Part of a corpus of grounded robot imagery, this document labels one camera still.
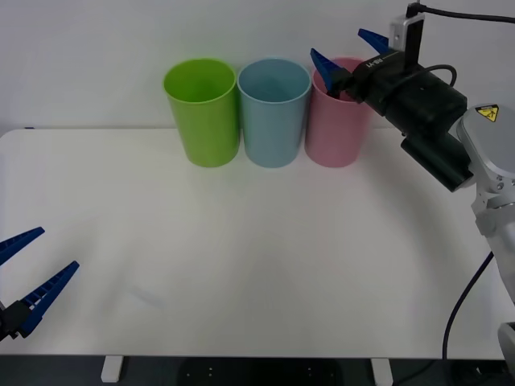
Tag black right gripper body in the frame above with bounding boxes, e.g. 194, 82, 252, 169
352, 49, 420, 116

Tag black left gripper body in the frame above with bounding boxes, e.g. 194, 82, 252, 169
0, 301, 11, 343

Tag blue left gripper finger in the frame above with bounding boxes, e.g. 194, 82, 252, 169
0, 227, 46, 268
3, 261, 80, 340

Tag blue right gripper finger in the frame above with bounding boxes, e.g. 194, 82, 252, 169
309, 48, 357, 98
357, 28, 391, 54

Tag pink plastic bin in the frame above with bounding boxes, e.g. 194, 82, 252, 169
304, 55, 373, 169

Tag pale blue plastic bin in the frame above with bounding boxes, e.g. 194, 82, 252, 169
237, 57, 311, 169

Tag white table leg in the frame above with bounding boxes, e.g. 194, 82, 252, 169
100, 356, 124, 384
369, 358, 394, 384

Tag yellow-green plastic bin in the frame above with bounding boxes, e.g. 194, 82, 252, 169
162, 58, 241, 168

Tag dark hanging cable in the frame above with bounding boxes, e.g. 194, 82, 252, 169
442, 251, 495, 359

